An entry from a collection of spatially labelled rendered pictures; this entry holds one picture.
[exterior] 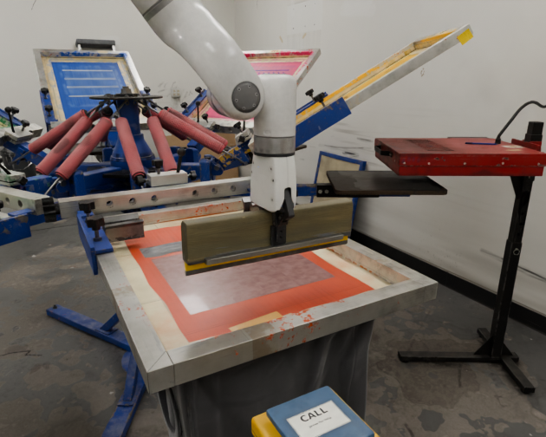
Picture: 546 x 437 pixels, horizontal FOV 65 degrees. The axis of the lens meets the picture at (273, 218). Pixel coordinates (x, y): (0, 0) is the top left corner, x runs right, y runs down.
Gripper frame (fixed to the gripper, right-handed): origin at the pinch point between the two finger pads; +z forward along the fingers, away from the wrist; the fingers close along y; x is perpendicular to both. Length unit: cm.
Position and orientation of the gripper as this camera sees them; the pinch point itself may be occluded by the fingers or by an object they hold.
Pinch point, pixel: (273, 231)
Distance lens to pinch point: 83.0
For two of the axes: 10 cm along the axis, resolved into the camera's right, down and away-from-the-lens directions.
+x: 8.7, -1.4, 4.7
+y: 4.9, 2.7, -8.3
